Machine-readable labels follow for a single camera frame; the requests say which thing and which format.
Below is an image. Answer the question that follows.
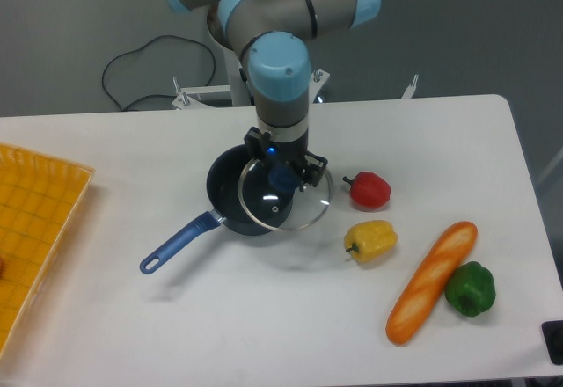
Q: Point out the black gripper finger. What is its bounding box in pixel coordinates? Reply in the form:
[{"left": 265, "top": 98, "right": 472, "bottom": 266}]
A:
[
  {"left": 244, "top": 127, "right": 271, "bottom": 162},
  {"left": 298, "top": 151, "right": 328, "bottom": 192}
]

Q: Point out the glass lid blue knob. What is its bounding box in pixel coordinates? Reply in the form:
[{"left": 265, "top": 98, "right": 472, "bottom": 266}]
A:
[{"left": 238, "top": 159, "right": 334, "bottom": 231}]

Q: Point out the yellow bell pepper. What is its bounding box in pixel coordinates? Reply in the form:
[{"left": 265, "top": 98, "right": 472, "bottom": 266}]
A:
[{"left": 344, "top": 220, "right": 398, "bottom": 264}]

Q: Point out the dark blue saucepan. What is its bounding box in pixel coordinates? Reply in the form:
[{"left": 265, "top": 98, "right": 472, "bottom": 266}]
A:
[{"left": 140, "top": 145, "right": 271, "bottom": 274}]

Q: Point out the black cable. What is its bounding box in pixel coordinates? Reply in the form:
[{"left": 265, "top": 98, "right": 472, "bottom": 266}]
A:
[{"left": 101, "top": 34, "right": 216, "bottom": 112}]

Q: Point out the black table grommet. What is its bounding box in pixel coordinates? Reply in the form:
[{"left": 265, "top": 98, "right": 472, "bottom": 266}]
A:
[{"left": 541, "top": 320, "right": 563, "bottom": 365}]

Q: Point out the orange baguette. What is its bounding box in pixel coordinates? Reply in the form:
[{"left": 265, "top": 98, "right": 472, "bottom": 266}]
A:
[{"left": 385, "top": 221, "right": 478, "bottom": 346}]

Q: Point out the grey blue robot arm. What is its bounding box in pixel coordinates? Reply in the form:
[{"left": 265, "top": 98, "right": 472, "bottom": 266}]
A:
[{"left": 167, "top": 0, "right": 382, "bottom": 192}]

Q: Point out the white table leg bracket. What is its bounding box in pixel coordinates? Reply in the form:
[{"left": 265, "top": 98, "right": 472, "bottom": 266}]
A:
[{"left": 401, "top": 74, "right": 419, "bottom": 99}]

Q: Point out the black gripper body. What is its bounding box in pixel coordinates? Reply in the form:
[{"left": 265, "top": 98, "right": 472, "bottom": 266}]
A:
[{"left": 260, "top": 134, "right": 309, "bottom": 176}]

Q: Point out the red bell pepper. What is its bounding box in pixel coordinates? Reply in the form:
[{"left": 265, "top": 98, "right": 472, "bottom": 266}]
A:
[{"left": 342, "top": 171, "right": 391, "bottom": 209}]

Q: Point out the yellow woven basket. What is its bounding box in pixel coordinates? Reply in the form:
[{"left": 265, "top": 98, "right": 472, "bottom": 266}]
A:
[{"left": 1, "top": 143, "right": 95, "bottom": 351}]

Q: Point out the green bell pepper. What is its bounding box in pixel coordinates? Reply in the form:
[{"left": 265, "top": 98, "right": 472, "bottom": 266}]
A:
[{"left": 444, "top": 261, "right": 496, "bottom": 318}]

